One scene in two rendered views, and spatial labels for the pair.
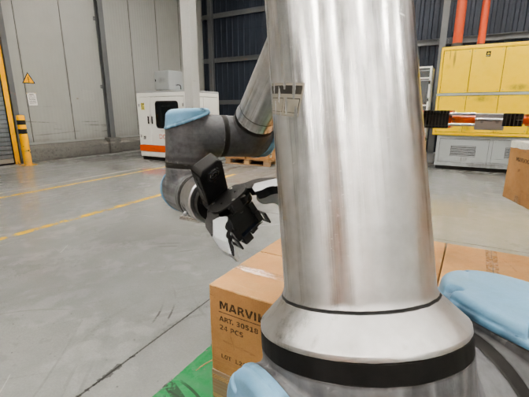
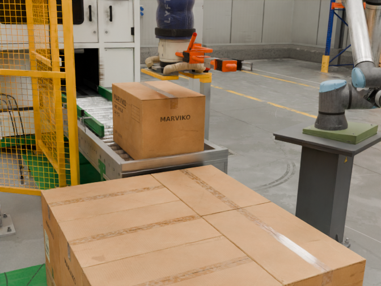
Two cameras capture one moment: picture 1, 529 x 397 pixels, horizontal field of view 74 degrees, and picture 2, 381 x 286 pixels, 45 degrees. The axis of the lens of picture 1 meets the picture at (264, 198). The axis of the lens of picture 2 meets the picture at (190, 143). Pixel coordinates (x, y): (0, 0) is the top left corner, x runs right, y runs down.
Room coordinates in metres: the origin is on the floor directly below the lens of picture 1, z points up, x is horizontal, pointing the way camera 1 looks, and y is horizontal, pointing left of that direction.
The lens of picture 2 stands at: (2.99, 0.47, 1.46)
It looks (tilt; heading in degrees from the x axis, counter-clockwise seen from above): 17 degrees down; 212
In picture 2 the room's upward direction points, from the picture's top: 1 degrees clockwise
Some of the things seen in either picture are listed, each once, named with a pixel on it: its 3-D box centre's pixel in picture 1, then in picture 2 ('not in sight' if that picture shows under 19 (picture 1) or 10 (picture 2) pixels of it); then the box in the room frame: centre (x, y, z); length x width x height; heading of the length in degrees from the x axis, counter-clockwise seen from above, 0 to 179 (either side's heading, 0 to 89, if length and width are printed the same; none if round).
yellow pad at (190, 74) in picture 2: not in sight; (189, 70); (0.68, -0.98, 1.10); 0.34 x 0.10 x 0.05; 57
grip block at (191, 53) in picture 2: not in sight; (193, 57); (0.89, -0.82, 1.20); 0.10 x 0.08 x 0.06; 147
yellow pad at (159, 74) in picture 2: not in sight; (159, 71); (0.84, -1.08, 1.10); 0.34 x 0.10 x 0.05; 57
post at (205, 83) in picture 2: not in sight; (203, 139); (0.09, -1.20, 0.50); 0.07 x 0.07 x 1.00; 60
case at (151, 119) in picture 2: not in sight; (155, 120); (0.65, -1.24, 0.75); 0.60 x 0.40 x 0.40; 58
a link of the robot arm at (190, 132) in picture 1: (192, 137); not in sight; (0.74, 0.15, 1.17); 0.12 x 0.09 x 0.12; 116
